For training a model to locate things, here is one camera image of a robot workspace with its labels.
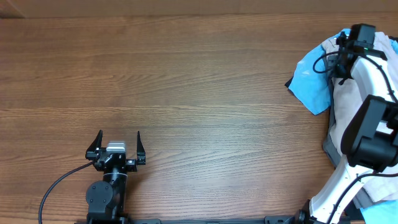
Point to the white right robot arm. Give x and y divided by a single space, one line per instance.
369 143

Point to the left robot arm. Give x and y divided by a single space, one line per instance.
106 198

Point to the light blue shirt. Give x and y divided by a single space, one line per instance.
310 88

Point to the beige shorts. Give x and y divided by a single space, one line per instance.
347 100

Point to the cardboard backdrop panel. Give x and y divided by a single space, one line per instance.
27 9

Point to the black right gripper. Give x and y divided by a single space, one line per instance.
336 75

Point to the grey garment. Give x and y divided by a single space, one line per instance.
361 199

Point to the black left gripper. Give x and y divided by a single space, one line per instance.
132 165

